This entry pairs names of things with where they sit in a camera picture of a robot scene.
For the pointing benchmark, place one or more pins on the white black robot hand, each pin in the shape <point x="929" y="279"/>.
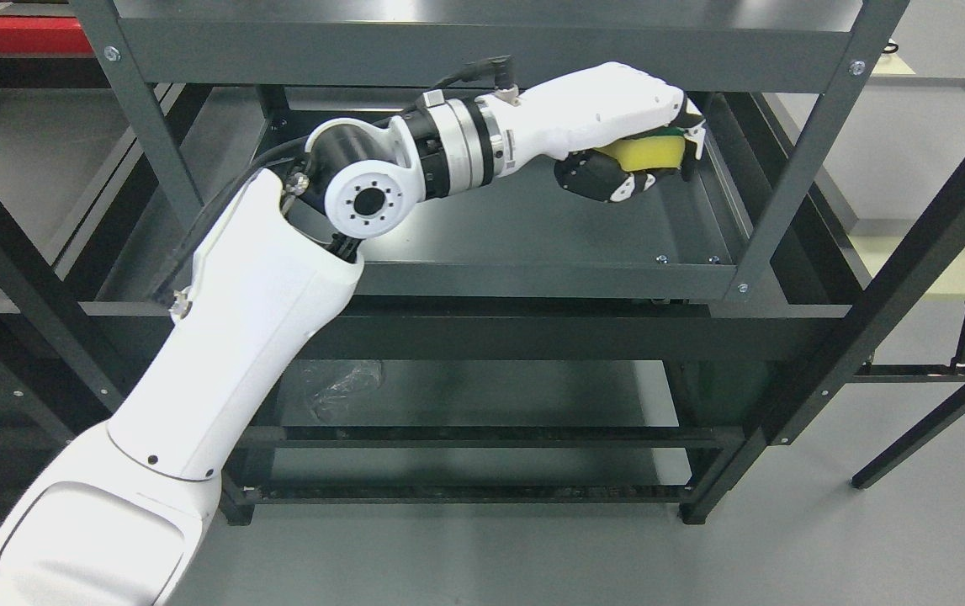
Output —
<point x="567" y="118"/>

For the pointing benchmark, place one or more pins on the green yellow sponge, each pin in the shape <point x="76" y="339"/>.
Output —
<point x="664" y="151"/>

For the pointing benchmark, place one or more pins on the dark grey metal shelving unit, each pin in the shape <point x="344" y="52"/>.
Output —
<point x="737" y="278"/>

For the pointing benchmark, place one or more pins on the red bar in background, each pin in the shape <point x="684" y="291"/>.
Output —
<point x="42" y="36"/>

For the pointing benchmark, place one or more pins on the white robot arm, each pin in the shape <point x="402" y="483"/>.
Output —
<point x="119" y="515"/>

